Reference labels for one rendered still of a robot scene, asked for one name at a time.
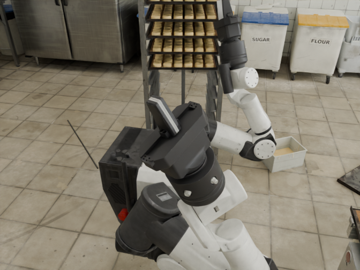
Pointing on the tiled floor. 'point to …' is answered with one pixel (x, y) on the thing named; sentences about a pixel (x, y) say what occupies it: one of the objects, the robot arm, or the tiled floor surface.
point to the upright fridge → (79, 29)
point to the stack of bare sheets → (351, 180)
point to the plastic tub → (286, 155)
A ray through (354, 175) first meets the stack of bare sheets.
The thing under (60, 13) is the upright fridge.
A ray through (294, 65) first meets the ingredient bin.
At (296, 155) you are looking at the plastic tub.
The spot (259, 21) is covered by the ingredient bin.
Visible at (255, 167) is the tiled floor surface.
